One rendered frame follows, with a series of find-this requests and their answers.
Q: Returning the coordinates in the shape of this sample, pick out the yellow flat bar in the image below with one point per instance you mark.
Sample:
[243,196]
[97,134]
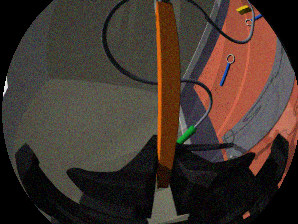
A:
[243,10]

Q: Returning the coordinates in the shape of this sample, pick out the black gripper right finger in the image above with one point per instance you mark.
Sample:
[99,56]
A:
[192,177]

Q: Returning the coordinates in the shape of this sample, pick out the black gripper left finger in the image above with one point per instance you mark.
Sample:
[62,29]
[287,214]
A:
[134,184]

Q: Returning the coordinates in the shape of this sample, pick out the thin black wire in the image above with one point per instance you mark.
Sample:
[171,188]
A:
[262,115]

